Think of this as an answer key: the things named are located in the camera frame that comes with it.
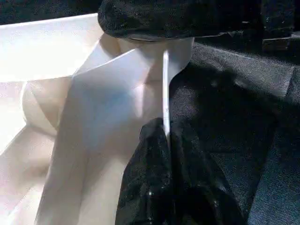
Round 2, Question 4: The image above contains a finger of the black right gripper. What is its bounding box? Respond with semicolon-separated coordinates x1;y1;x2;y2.
97;0;235;41

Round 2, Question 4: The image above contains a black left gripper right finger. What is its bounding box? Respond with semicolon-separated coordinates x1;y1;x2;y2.
170;120;246;225

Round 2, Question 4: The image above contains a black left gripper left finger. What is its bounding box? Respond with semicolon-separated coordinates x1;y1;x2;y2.
116;117;175;225

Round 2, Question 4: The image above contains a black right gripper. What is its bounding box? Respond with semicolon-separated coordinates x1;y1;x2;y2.
234;0;295;52

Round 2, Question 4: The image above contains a white plastic table top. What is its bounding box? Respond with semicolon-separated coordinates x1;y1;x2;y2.
0;13;195;225

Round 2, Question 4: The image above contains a black mat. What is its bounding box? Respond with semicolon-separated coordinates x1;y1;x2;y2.
0;0;300;225

